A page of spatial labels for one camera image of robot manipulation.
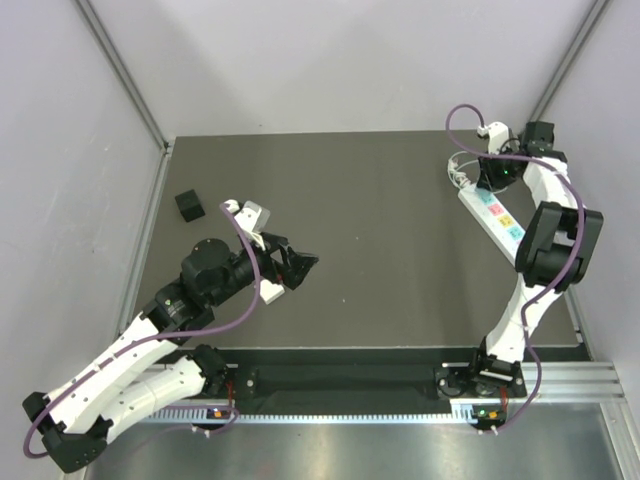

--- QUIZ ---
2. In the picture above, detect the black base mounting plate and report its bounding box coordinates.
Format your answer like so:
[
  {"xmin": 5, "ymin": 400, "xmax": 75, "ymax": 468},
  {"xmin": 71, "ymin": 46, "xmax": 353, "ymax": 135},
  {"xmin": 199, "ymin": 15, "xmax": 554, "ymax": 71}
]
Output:
[{"xmin": 221, "ymin": 347, "xmax": 520, "ymax": 414}]

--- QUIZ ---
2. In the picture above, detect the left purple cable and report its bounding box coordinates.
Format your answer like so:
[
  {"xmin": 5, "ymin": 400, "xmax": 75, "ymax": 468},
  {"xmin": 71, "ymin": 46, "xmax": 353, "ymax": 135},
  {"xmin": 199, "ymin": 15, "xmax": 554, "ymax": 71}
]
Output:
[{"xmin": 23, "ymin": 201, "xmax": 264, "ymax": 458}]

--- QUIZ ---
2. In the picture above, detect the slotted cable duct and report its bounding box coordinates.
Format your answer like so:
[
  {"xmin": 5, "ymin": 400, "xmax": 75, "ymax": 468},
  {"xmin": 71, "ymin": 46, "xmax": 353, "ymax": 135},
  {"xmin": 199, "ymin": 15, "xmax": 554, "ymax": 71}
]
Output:
[{"xmin": 144, "ymin": 402, "xmax": 506, "ymax": 425}]

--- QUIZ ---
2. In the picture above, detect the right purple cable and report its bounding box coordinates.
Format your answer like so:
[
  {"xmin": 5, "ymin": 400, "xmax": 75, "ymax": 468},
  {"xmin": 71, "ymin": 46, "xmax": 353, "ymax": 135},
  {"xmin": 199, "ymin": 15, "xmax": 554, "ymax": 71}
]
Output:
[{"xmin": 444, "ymin": 103, "xmax": 587, "ymax": 431}]

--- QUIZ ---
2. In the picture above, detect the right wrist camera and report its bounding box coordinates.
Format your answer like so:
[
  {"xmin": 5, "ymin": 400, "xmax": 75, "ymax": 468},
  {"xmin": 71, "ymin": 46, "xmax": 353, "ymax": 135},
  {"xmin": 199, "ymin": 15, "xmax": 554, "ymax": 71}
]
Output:
[{"xmin": 476, "ymin": 122, "xmax": 517, "ymax": 155}]

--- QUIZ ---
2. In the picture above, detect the white power strip cord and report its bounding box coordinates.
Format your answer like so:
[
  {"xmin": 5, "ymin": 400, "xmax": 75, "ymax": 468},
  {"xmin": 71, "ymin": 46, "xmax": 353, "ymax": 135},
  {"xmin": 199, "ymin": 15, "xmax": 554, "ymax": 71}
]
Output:
[{"xmin": 445, "ymin": 157, "xmax": 473, "ymax": 190}]

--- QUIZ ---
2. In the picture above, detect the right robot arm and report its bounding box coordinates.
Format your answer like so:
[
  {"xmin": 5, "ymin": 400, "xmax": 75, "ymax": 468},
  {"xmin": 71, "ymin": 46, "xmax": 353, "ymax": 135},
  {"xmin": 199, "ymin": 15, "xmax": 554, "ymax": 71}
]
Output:
[{"xmin": 458, "ymin": 122, "xmax": 604, "ymax": 396}]

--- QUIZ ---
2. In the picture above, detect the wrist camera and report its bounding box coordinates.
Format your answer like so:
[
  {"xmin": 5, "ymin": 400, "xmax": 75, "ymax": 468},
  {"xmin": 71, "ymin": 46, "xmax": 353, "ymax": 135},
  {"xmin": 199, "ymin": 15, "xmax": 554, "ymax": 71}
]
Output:
[
  {"xmin": 476, "ymin": 122, "xmax": 517, "ymax": 155},
  {"xmin": 222, "ymin": 199, "xmax": 271, "ymax": 251}
]

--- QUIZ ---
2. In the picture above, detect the aluminium front rail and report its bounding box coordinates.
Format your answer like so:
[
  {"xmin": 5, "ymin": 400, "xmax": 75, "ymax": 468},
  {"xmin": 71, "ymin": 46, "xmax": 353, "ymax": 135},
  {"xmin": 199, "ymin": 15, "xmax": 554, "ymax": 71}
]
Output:
[{"xmin": 534, "ymin": 362, "xmax": 625, "ymax": 404}]

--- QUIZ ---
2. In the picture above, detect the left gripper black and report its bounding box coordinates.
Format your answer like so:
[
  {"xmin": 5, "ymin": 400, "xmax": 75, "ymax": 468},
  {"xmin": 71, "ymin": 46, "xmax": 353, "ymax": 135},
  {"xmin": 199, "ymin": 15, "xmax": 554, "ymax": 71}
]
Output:
[{"xmin": 208, "ymin": 232, "xmax": 318, "ymax": 308}]

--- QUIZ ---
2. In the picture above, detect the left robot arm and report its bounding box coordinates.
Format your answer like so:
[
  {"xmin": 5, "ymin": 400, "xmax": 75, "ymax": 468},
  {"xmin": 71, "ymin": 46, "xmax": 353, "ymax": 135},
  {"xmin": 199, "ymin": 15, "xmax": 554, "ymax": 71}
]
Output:
[{"xmin": 22, "ymin": 233, "xmax": 319, "ymax": 473}]

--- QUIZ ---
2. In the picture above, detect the purple cable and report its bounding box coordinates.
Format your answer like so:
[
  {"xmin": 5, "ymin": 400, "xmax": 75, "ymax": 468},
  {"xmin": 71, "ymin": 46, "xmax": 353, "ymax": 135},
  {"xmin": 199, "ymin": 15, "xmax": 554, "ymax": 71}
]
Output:
[
  {"xmin": 23, "ymin": 201, "xmax": 264, "ymax": 458},
  {"xmin": 444, "ymin": 103, "xmax": 587, "ymax": 431}
]

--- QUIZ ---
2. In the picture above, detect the left aluminium frame post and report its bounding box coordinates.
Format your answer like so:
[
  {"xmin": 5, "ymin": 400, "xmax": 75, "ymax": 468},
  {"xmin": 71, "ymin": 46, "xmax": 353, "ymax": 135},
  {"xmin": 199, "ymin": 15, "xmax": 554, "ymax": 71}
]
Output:
[{"xmin": 72, "ymin": 0, "xmax": 170, "ymax": 152}]

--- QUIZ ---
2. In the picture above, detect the white charger adapter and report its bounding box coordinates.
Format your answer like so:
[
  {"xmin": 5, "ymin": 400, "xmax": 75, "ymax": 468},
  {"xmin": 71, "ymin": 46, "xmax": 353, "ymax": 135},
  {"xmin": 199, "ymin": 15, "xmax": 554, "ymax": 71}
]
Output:
[{"xmin": 259, "ymin": 279, "xmax": 286, "ymax": 305}]

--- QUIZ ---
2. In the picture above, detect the aluminium frame post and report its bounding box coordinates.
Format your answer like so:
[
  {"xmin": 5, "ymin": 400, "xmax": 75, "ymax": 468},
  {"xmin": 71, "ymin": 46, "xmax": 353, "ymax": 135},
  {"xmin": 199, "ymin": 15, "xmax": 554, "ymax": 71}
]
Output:
[
  {"xmin": 72, "ymin": 0, "xmax": 170, "ymax": 152},
  {"xmin": 516, "ymin": 0, "xmax": 612, "ymax": 135}
]

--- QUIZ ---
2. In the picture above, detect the black cube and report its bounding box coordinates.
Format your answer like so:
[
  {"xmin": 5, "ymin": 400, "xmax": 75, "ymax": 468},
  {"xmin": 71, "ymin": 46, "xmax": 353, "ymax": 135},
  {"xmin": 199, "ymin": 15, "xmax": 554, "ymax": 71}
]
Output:
[{"xmin": 175, "ymin": 189, "xmax": 206, "ymax": 223}]

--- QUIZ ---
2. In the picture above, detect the white power strip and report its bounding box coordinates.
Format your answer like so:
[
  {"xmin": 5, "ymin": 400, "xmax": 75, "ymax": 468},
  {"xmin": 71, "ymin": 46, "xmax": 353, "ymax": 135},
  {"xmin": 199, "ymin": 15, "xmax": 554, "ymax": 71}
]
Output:
[{"xmin": 458, "ymin": 184, "xmax": 525, "ymax": 266}]

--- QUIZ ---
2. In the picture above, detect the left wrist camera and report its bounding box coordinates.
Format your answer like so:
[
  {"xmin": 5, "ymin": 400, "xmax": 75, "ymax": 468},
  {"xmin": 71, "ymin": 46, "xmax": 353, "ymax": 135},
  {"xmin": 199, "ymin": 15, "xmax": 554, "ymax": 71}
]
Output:
[{"xmin": 222, "ymin": 199, "xmax": 271, "ymax": 251}]

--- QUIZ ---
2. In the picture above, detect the right aluminium frame post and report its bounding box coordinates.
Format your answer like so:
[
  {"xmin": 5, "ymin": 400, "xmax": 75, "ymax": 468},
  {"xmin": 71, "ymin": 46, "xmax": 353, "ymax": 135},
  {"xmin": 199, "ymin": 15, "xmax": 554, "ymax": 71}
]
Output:
[{"xmin": 516, "ymin": 0, "xmax": 612, "ymax": 135}]

